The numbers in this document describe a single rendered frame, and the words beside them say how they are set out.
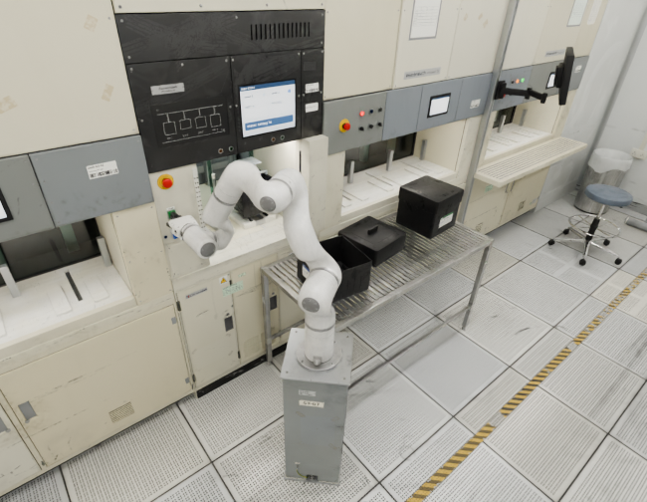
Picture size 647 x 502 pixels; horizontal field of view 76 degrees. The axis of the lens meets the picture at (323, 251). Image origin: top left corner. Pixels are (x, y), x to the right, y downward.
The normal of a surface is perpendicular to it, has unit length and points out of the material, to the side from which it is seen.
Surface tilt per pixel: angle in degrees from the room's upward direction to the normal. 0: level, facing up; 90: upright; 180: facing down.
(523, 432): 0
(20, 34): 90
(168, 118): 90
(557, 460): 0
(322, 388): 90
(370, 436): 0
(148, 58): 90
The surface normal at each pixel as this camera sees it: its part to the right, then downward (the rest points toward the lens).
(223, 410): 0.04, -0.83
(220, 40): 0.63, 0.45
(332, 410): -0.11, 0.55
